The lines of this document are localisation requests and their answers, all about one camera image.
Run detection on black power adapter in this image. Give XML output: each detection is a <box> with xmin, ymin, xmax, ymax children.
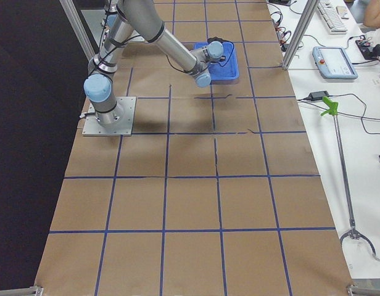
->
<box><xmin>308</xmin><ymin>91</ymin><xmax>329</xmax><ymax>101</ymax></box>

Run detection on white keyboard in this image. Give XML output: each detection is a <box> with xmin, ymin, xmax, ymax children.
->
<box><xmin>316</xmin><ymin>1</ymin><xmax>347</xmax><ymax>35</ymax></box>

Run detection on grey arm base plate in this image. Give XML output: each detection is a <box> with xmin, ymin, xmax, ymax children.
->
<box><xmin>82</xmin><ymin>97</ymin><xmax>136</xmax><ymax>136</ymax></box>

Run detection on brown paper table cover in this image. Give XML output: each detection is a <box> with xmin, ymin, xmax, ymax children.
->
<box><xmin>35</xmin><ymin>1</ymin><xmax>350</xmax><ymax>295</ymax></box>

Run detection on blue plastic tray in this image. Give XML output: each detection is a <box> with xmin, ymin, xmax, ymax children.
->
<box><xmin>209</xmin><ymin>41</ymin><xmax>239</xmax><ymax>84</ymax></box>

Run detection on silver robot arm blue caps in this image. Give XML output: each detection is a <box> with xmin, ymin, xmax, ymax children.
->
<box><xmin>84</xmin><ymin>1</ymin><xmax>223</xmax><ymax>127</ymax></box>

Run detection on aluminium frame post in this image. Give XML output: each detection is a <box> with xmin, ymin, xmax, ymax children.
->
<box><xmin>59</xmin><ymin>0</ymin><xmax>98</xmax><ymax>60</ymax></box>
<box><xmin>282</xmin><ymin>0</ymin><xmax>319</xmax><ymax>70</ymax></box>

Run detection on green handled reach grabber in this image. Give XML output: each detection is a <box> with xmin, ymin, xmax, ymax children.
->
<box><xmin>320</xmin><ymin>96</ymin><xmax>380</xmax><ymax>262</ymax></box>

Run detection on blue teach pendant tablet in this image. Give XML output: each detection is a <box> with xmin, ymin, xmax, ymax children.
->
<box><xmin>312</xmin><ymin>46</ymin><xmax>358</xmax><ymax>80</ymax></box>

